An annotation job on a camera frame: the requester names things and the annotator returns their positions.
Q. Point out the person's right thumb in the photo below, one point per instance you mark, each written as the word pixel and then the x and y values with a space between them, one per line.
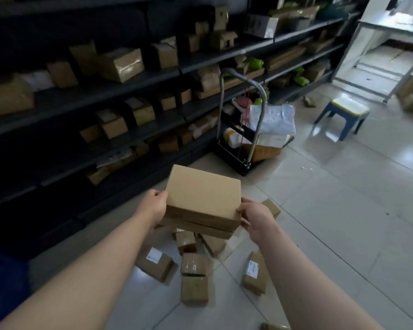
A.
pixel 248 202

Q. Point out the dark metal shelving unit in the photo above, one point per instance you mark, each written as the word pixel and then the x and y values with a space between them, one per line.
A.
pixel 55 140

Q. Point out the grey carton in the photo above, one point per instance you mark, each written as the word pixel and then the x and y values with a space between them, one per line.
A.
pixel 261 26

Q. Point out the pink plastic bag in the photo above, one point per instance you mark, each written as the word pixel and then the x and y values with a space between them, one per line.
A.
pixel 243 103

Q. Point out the rows of shelved cardboard cartons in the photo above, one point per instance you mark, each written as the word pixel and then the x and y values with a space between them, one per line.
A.
pixel 120 65

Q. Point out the person's right forearm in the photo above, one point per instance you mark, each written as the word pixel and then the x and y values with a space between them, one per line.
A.
pixel 309 288

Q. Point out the person's right hand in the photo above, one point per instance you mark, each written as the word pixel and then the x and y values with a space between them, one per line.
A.
pixel 261 221

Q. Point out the crumpled brown paper scrap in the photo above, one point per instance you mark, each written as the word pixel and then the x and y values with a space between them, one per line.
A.
pixel 309 101

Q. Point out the brown open carton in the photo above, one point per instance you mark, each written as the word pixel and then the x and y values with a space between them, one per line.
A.
pixel 268 149

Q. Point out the white packet with orange label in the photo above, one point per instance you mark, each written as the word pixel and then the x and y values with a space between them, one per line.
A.
pixel 232 138

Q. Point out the thin cardboard box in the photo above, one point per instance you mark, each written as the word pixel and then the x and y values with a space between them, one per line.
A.
pixel 199 229

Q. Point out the person's left thumb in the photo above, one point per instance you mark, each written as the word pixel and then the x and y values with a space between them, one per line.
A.
pixel 158 194

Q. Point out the large plain cardboard box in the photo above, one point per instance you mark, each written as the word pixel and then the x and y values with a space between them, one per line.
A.
pixel 203 195

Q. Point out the scattered small labelled parcels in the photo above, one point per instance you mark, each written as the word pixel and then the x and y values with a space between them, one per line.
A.
pixel 192 271

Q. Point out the white metal frame table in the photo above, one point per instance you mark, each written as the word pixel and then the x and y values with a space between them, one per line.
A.
pixel 382 27

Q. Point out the black hand trolley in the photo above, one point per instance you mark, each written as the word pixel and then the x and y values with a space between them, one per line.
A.
pixel 235 158

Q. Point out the person's left forearm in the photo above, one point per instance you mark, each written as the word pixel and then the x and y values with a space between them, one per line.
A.
pixel 82 274

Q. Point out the green plastic packet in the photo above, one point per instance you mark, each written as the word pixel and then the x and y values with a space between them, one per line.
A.
pixel 255 64
pixel 301 78

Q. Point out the white plastic mailer bag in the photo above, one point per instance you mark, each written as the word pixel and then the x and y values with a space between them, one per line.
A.
pixel 273 120

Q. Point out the person's left hand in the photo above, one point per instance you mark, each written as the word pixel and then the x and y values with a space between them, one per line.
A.
pixel 151 209

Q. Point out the person's blue clothing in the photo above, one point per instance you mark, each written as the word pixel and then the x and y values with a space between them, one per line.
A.
pixel 5 288

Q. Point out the blue stool with white seat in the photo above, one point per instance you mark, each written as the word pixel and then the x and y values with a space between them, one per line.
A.
pixel 346 115

